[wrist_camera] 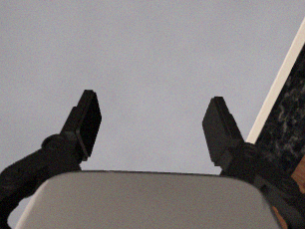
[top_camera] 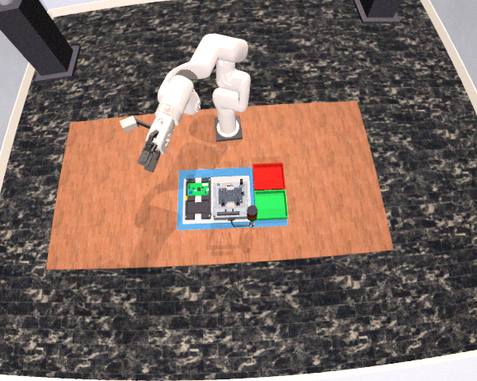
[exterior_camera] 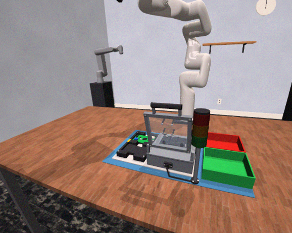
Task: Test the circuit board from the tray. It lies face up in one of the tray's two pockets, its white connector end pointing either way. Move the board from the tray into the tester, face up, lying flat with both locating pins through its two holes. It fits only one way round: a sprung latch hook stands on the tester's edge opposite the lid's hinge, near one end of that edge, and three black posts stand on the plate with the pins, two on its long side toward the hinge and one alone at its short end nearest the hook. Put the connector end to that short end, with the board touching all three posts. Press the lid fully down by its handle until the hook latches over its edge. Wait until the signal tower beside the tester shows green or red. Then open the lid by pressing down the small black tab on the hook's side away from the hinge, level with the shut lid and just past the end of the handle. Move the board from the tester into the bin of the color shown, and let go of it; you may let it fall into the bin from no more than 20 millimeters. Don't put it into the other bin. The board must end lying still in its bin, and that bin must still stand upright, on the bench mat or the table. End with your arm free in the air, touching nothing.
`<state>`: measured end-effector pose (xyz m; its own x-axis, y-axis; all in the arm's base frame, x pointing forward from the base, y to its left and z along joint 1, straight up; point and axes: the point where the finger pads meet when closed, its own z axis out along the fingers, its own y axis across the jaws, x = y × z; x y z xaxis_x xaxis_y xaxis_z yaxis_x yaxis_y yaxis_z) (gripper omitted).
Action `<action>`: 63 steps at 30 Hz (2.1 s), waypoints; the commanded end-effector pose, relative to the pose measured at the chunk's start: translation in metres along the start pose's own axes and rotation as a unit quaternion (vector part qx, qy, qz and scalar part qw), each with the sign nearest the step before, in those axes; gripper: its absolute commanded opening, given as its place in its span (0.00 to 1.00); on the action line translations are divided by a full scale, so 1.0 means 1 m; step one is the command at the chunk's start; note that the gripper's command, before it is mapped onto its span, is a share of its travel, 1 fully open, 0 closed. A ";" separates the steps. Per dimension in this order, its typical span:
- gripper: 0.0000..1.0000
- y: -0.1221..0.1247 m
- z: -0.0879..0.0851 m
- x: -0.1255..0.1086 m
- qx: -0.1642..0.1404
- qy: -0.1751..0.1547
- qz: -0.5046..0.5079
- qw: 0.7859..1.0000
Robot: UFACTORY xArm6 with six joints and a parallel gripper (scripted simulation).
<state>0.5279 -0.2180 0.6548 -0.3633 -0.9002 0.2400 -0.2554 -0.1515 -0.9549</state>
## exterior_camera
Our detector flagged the green bin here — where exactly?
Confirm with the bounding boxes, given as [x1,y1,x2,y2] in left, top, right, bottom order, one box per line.
[202,147,256,189]

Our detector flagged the red bin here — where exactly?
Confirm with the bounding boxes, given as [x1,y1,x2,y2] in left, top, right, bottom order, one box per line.
[206,132,246,153]

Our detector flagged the green circuit board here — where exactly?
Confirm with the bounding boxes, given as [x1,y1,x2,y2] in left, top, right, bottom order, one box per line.
[133,135,148,143]

